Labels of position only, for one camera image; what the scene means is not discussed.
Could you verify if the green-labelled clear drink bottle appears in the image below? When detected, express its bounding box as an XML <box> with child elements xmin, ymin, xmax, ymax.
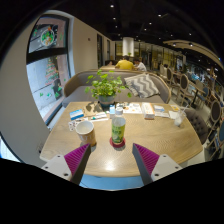
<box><xmin>110</xmin><ymin>106</ymin><xmax>127</xmax><ymax>146</ymax></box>

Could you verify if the group of ceiling lights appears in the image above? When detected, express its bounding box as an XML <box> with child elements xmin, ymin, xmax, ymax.
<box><xmin>109</xmin><ymin>3</ymin><xmax>194</xmax><ymax>46</ymax></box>

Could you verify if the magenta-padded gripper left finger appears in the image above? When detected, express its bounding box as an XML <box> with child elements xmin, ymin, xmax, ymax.
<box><xmin>40</xmin><ymin>143</ymin><xmax>92</xmax><ymax>186</ymax></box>

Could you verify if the long white box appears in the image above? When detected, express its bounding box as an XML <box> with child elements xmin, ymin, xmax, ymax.
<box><xmin>141</xmin><ymin>102</ymin><xmax>156</xmax><ymax>120</ymax></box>

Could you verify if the dark grey tufted chair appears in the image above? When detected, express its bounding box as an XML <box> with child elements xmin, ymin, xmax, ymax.
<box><xmin>183</xmin><ymin>108</ymin><xmax>209</xmax><ymax>146</ymax></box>

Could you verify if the white round pillar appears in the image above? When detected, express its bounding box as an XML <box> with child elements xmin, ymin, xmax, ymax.
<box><xmin>122</xmin><ymin>36</ymin><xmax>135</xmax><ymax>58</ymax></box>

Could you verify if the small blue and white packet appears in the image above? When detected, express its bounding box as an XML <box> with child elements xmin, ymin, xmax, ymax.
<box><xmin>153</xmin><ymin>104</ymin><xmax>166</xmax><ymax>113</ymax></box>

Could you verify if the red and white blister pack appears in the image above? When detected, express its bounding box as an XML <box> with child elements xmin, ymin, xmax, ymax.
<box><xmin>68</xmin><ymin>119</ymin><xmax>81</xmax><ymax>132</ymax></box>

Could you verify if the brown paper cup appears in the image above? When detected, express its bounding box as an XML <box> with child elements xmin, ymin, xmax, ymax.
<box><xmin>74</xmin><ymin>119</ymin><xmax>98</xmax><ymax>148</ymax></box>

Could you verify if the person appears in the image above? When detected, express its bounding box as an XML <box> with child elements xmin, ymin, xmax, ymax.
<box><xmin>133</xmin><ymin>58</ymin><xmax>148</xmax><ymax>72</ymax></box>
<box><xmin>114</xmin><ymin>54</ymin><xmax>136</xmax><ymax>71</ymax></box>

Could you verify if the green potted plant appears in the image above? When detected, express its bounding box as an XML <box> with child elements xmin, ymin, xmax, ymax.
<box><xmin>83</xmin><ymin>69</ymin><xmax>133</xmax><ymax>108</ymax></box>

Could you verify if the group of wooden chairs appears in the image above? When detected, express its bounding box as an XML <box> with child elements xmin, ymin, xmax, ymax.
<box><xmin>159</xmin><ymin>63</ymin><xmax>224</xmax><ymax>158</ymax></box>

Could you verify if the blue and white flat box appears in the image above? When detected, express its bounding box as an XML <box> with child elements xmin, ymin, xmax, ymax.
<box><xmin>69</xmin><ymin>108</ymin><xmax>85</xmax><ymax>121</ymax></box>

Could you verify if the printed white leaflet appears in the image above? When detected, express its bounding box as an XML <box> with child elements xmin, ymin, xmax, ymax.
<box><xmin>115</xmin><ymin>101</ymin><xmax>144</xmax><ymax>115</ymax></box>

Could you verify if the grey chevron cushion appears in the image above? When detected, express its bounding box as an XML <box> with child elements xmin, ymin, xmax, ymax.
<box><xmin>123</xmin><ymin>73</ymin><xmax>161</xmax><ymax>99</ymax></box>

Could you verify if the dark-framed decorated window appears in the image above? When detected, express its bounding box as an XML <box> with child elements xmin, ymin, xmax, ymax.
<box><xmin>25</xmin><ymin>13</ymin><xmax>72</xmax><ymax>126</ymax></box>

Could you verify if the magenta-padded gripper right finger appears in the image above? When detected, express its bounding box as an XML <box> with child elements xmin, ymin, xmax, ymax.
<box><xmin>131</xmin><ymin>143</ymin><xmax>183</xmax><ymax>186</ymax></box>

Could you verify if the grey sofa with wooden frame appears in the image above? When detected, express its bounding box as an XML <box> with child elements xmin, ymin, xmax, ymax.
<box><xmin>61</xmin><ymin>68</ymin><xmax>173</xmax><ymax>108</ymax></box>

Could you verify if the clear plastic cup with straw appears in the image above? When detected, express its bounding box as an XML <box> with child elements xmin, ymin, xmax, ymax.
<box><xmin>173</xmin><ymin>105</ymin><xmax>188</xmax><ymax>128</ymax></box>

